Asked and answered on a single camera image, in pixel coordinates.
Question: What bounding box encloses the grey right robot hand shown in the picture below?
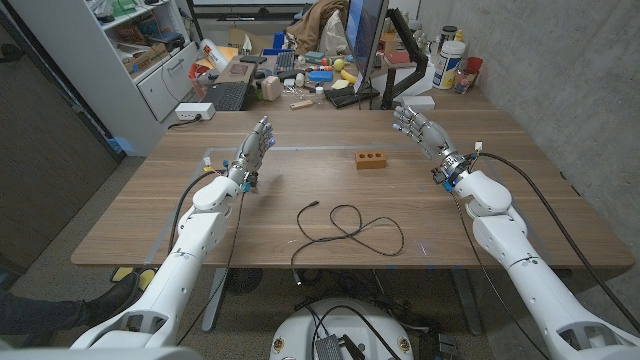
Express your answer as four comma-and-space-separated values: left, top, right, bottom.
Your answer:
392, 104, 476, 187

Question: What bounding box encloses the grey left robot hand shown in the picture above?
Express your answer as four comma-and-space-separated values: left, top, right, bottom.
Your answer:
225, 115, 276, 194

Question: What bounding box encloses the orange brick block with holes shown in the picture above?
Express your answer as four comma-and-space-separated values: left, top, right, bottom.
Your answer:
355, 150, 388, 171

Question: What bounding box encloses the white flat box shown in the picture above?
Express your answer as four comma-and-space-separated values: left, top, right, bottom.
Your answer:
400, 94, 437, 111

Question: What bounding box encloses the beige speaker box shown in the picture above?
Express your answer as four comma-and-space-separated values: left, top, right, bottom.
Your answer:
260, 75, 284, 103

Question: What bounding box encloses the white power strip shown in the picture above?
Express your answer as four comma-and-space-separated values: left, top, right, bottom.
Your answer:
174, 102, 217, 122

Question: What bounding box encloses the white wipes canister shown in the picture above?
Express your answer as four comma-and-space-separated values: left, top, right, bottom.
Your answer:
432, 39, 467, 91

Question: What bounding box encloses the red cup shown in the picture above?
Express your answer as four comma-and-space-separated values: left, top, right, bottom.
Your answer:
463, 56, 485, 89

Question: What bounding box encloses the black notebook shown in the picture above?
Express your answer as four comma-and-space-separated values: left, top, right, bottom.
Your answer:
323, 85, 381, 110

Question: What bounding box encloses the dark keyboard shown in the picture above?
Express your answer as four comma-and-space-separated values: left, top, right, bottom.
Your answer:
272, 50, 296, 76

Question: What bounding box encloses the computer monitor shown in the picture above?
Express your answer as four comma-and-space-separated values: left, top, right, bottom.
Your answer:
344, 0, 390, 94

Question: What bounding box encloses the black round floor fan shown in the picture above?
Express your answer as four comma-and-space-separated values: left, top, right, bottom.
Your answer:
224, 268, 264, 296

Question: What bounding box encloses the white shelf cabinet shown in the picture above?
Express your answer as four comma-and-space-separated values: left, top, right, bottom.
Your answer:
9, 0, 201, 156

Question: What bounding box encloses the yellow floor pad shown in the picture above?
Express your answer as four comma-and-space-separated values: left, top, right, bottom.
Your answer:
110, 266, 157, 291

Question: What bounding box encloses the white robot torso base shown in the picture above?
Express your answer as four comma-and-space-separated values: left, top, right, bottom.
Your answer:
269, 298, 415, 360

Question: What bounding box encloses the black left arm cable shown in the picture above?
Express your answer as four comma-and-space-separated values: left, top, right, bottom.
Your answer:
169, 169, 229, 254

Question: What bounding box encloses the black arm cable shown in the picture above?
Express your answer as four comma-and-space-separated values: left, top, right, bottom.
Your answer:
169, 169, 229, 254
472, 151, 640, 335

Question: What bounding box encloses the black USB cable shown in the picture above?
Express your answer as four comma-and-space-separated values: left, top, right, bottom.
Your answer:
289, 200, 406, 287

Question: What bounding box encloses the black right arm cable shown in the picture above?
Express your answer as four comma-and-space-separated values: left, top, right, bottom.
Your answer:
472, 151, 640, 335

